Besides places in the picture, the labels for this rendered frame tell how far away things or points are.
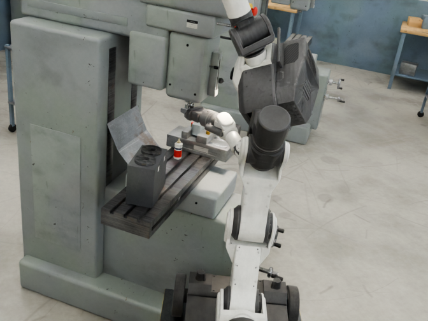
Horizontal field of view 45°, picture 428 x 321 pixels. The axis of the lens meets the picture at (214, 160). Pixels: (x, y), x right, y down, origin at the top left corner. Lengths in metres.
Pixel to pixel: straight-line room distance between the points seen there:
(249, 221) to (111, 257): 1.17
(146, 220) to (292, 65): 0.85
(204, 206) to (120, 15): 0.99
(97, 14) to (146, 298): 1.50
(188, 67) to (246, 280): 0.98
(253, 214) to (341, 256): 1.93
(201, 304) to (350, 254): 1.81
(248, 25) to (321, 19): 6.97
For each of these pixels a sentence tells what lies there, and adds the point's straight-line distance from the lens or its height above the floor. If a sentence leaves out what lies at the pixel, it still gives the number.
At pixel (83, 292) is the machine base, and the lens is 3.09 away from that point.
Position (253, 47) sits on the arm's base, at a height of 1.70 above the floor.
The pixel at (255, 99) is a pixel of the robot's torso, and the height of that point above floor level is 1.52.
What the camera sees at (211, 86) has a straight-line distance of 2.49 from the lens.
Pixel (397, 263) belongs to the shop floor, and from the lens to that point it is 4.04.
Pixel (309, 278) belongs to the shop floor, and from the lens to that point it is 3.62.
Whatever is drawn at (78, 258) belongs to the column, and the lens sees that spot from 3.07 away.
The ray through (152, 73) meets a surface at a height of 1.42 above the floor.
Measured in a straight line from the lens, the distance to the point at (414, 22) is 8.35.
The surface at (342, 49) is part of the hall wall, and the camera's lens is 8.99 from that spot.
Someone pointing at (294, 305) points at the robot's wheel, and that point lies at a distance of 2.49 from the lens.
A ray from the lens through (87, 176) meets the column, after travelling 2.75.
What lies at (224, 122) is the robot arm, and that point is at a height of 1.28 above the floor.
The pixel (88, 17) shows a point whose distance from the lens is 2.61.
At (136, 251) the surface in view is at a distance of 2.92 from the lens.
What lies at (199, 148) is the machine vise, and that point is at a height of 1.00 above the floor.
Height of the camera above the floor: 2.16
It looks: 26 degrees down
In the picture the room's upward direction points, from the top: 7 degrees clockwise
